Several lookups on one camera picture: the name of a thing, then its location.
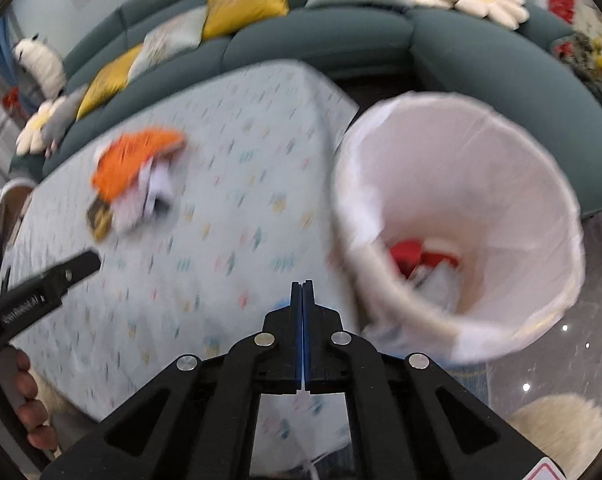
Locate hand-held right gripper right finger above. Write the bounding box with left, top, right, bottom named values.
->
left=303, top=280, right=566, bottom=480

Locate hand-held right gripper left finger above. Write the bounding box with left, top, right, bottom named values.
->
left=41, top=281, right=304, bottom=480

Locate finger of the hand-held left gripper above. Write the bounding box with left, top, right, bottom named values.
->
left=35, top=251, right=102, bottom=307

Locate red gift box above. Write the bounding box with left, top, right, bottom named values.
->
left=390, top=240, right=426, bottom=278

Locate orange plastic bag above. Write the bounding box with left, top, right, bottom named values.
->
left=91, top=129, right=188, bottom=203

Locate clear white plastic bag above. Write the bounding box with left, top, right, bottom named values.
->
left=417, top=267, right=459, bottom=311

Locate red and white paper bag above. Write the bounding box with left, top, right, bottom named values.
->
left=421, top=245, right=464, bottom=271

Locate trash bin with white liner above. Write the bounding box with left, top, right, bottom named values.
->
left=331, top=91, right=586, bottom=366

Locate person's left hand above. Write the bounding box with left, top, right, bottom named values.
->
left=11, top=347, right=60, bottom=452

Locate dark gold-trimmed box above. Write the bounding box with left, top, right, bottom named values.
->
left=86, top=199, right=114, bottom=238

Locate white chair with wooden seat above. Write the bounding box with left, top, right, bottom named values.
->
left=0, top=180, right=34, bottom=301

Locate white cloth pouch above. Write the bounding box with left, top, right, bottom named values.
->
left=113, top=160, right=174, bottom=233

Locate grey mouse plush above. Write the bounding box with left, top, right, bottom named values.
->
left=40, top=85, right=89, bottom=156

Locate white sheep plush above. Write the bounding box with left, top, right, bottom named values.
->
left=12, top=35, right=68, bottom=101

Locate blue curtain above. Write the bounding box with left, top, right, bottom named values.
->
left=0, top=15, right=19, bottom=86

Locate fluffy white stool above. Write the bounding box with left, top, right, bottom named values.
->
left=508, top=394, right=602, bottom=480

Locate teal sofa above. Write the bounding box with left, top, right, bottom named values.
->
left=11, top=0, right=602, bottom=218

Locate large yellow embroidered cushion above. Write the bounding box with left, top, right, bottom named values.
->
left=202, top=0, right=290, bottom=41

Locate colourful floral blanket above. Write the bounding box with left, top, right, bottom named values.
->
left=551, top=30, right=602, bottom=128

